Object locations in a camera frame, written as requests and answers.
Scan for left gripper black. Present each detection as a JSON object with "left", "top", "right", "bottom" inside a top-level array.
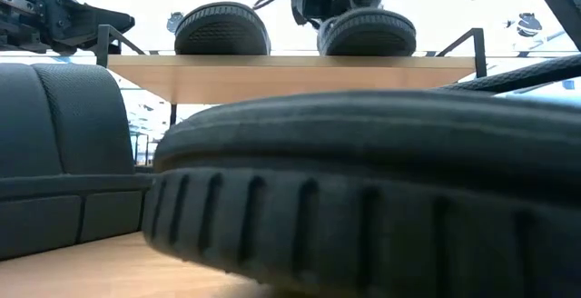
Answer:
[{"left": 0, "top": 0, "right": 136, "bottom": 54}]

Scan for black rubber slide sandal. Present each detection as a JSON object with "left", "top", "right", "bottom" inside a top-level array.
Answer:
[
  {"left": 316, "top": 6, "right": 418, "bottom": 57},
  {"left": 173, "top": 1, "right": 272, "bottom": 56},
  {"left": 143, "top": 55, "right": 581, "bottom": 298},
  {"left": 0, "top": 63, "right": 153, "bottom": 263}
]

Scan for wooden shelf black metal legs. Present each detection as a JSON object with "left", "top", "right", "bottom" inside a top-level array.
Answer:
[{"left": 94, "top": 24, "right": 487, "bottom": 129}]

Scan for black hanging lamp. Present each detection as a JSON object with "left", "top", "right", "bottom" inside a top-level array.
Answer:
[
  {"left": 517, "top": 12, "right": 544, "bottom": 38},
  {"left": 165, "top": 11, "right": 185, "bottom": 35}
]

